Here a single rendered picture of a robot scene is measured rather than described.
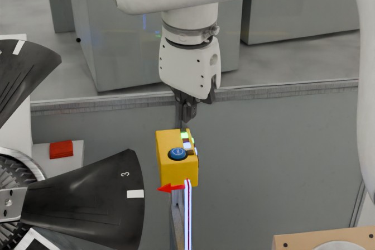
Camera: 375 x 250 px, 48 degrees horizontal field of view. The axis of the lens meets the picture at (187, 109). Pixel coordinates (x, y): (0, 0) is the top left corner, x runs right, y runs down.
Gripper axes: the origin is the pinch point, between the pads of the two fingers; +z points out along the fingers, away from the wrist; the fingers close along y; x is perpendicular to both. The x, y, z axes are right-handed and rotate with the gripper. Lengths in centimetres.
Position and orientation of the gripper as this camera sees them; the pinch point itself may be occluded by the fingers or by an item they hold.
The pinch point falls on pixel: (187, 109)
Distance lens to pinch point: 75.7
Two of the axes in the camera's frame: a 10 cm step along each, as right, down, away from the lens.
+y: -8.1, -3.9, 4.4
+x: -5.9, 5.2, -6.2
